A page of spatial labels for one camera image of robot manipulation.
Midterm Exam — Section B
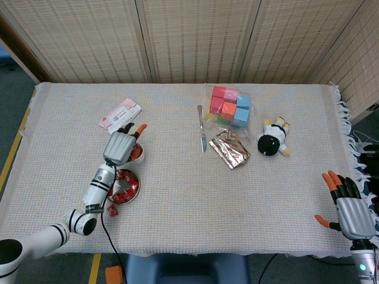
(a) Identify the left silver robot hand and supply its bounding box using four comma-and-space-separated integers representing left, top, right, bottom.
102, 122, 148, 167

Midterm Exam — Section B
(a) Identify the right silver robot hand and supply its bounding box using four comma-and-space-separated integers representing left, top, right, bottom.
314, 170, 376, 240

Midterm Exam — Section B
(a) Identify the metal bowl of red candies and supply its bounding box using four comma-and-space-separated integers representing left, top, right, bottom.
107, 168, 142, 205

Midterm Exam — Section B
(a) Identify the white paper cup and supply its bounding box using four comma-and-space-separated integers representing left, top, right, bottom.
130, 142, 146, 165

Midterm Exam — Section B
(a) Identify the pink white wet wipes pack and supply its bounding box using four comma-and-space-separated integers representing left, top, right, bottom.
99, 98, 142, 135

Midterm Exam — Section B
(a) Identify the metal butter knife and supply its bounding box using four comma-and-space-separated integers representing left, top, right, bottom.
197, 104, 207, 154

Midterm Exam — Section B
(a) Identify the beige waffle tablecloth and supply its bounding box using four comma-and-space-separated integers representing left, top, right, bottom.
0, 82, 379, 259

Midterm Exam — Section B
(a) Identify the clear plastic bag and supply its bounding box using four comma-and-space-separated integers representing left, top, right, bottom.
204, 85, 253, 137

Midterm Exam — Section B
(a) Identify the bamboo folding screen panel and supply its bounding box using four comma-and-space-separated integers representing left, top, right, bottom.
310, 0, 379, 125
135, 0, 262, 84
239, 0, 365, 84
0, 0, 152, 84

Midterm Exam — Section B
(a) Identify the gold foil snack wrapper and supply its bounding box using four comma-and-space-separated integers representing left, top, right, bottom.
208, 128, 252, 170

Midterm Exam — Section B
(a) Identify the black-headed plush doll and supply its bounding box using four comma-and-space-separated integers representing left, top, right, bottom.
256, 117, 293, 157

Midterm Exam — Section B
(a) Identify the orange cube block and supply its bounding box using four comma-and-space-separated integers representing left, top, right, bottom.
221, 101, 237, 121

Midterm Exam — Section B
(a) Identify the pink cube block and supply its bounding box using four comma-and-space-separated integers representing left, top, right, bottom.
224, 88, 239, 104

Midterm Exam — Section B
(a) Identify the light blue cube block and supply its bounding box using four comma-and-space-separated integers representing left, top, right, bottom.
236, 95, 252, 109
232, 106, 249, 127

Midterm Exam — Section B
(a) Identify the small orange box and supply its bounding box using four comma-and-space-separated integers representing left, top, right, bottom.
105, 265, 124, 284

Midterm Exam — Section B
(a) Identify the brown wooden board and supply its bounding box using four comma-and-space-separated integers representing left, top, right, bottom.
0, 13, 53, 83

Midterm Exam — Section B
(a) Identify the white cable with plug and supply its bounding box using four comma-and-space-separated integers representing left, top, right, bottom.
352, 130, 374, 151

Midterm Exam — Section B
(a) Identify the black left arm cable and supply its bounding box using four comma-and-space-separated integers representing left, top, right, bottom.
100, 161, 127, 284

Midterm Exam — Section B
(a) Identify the black floor cable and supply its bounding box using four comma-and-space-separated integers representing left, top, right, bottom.
258, 253, 280, 284

